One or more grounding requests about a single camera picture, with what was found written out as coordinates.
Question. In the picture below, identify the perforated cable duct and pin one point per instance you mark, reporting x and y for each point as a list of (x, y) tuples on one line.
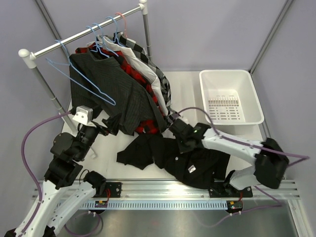
[(156, 205)]

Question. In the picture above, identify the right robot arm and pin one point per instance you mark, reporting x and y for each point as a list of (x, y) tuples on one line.
[(267, 160)]

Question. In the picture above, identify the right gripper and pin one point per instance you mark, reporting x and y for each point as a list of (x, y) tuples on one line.
[(182, 148)]

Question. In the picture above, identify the white shirt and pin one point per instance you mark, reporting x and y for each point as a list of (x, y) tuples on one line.
[(113, 46)]

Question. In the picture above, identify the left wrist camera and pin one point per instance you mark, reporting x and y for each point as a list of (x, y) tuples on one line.
[(82, 114)]

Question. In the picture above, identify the metal clothes rack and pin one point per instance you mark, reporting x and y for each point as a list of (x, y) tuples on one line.
[(30, 57)]

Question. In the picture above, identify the plain black shirt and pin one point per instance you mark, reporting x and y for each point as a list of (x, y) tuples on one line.
[(198, 168)]

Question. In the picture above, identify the dark pinstriped shirt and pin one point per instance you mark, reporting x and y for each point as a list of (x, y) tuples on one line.
[(133, 101)]

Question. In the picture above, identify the pink hanger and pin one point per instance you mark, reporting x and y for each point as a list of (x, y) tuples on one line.
[(125, 23)]

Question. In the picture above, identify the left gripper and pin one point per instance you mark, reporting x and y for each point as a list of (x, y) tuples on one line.
[(112, 124)]

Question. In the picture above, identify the aluminium rail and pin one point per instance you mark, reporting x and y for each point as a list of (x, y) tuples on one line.
[(155, 189)]

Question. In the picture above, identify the white plastic basket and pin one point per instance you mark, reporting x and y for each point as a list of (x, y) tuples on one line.
[(231, 100)]

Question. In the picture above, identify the red black plaid shirt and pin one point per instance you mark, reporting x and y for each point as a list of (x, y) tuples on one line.
[(147, 126)]

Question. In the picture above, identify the grey black checked shirt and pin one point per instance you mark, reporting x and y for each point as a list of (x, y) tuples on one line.
[(138, 56)]

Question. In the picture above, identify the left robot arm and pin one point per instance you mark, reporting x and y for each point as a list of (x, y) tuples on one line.
[(48, 216)]

